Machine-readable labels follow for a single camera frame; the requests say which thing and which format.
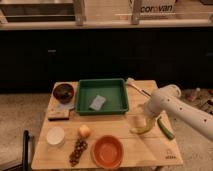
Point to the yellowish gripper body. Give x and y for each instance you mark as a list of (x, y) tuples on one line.
[(149, 120)]

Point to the yellow banana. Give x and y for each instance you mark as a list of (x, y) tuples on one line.
[(142, 130)]

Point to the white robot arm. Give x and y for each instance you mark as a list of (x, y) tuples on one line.
[(167, 99)]

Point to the red bowl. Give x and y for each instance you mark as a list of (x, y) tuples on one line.
[(107, 152)]

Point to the dark brown bowl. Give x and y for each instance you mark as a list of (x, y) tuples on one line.
[(63, 93)]

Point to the translucent green cup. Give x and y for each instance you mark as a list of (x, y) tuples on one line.
[(142, 110)]

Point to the green cucumber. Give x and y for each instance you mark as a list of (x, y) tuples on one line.
[(169, 135)]

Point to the green plastic tray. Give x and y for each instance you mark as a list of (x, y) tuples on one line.
[(114, 90)]

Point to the grey sponge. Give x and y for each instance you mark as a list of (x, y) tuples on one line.
[(97, 103)]

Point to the orange apple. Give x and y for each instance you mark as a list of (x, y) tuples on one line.
[(84, 131)]

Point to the bunch of dark grapes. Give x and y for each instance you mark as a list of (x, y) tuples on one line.
[(80, 146)]

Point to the wooden block brush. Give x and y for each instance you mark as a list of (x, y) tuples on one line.
[(60, 111)]

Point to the white cup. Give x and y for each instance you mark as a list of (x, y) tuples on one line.
[(55, 136)]

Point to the cardboard box with text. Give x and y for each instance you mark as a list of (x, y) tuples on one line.
[(157, 6)]

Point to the spatula with black handle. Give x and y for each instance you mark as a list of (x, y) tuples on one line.
[(131, 82)]

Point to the black chair frame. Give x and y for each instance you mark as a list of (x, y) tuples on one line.
[(24, 161)]

